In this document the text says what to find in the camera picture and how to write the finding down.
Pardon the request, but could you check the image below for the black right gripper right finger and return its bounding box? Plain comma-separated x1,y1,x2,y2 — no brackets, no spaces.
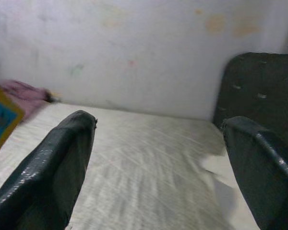
220,116,288,230

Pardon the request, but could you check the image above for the quilted grey patterned mattress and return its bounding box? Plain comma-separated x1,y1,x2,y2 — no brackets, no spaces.
0,103,262,230

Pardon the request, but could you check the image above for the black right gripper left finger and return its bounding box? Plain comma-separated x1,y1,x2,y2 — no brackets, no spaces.
0,110,98,230

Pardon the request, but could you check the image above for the yellow-edged blue children's book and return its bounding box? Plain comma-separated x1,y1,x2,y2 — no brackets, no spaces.
0,80,26,161

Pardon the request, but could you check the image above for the dark tufted headboard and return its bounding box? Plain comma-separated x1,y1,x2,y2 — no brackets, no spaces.
212,52,288,156

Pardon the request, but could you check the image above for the mauve cartoon mouse blanket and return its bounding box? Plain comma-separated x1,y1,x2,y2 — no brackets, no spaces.
0,80,60,123

